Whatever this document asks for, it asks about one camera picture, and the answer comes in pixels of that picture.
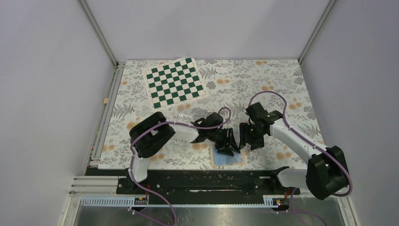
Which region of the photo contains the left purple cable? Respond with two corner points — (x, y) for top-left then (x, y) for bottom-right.
(129, 107), (232, 226)

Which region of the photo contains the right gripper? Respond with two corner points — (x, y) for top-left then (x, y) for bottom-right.
(239, 122), (266, 151)

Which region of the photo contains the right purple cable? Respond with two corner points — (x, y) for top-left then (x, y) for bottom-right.
(247, 91), (354, 226)

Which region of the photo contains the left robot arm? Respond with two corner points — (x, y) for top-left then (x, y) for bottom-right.
(128, 112), (240, 194)

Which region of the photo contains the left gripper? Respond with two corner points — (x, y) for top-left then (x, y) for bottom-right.
(207, 128), (240, 157)

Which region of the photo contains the green white chessboard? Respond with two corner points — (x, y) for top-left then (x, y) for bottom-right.
(142, 58), (210, 110)

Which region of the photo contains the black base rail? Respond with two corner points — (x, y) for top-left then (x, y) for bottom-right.
(107, 169), (302, 205)

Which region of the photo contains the purple cable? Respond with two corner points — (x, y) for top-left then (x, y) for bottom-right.
(129, 107), (232, 226)
(247, 91), (354, 226)

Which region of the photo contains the beige card holder wallet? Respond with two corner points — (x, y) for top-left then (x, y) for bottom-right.
(210, 147), (245, 167)

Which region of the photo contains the white slotted cable duct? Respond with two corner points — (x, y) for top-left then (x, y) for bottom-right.
(79, 195), (281, 208)

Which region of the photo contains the floral tablecloth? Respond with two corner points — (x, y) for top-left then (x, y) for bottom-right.
(98, 59), (324, 170)

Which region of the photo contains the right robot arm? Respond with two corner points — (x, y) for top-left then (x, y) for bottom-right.
(239, 102), (351, 200)

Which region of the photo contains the clear plastic card box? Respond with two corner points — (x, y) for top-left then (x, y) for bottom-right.
(176, 107), (210, 125)

